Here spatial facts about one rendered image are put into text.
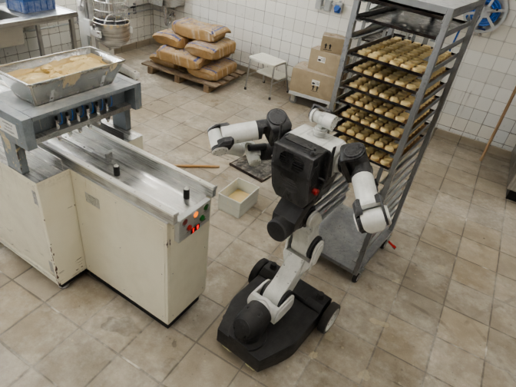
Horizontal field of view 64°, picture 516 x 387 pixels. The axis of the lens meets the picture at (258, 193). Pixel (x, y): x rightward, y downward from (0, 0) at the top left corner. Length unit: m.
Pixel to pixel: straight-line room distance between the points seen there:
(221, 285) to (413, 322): 1.28
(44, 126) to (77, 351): 1.21
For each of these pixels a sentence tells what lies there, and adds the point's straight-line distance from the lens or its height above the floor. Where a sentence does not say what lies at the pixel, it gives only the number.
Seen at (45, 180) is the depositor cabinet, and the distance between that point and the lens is 2.36.
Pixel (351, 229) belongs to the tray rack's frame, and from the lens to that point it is 3.25.
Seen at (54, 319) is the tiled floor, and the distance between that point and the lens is 2.78.
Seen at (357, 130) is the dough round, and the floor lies 1.06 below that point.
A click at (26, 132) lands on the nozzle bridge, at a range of 2.19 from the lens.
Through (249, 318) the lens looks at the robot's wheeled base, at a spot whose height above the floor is 0.36.
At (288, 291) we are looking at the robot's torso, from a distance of 2.40.
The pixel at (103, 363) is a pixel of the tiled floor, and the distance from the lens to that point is 2.54.
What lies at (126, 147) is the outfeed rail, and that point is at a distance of 2.47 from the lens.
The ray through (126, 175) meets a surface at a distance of 2.31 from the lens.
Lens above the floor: 2.11
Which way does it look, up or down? 35 degrees down
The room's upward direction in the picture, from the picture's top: 8 degrees clockwise
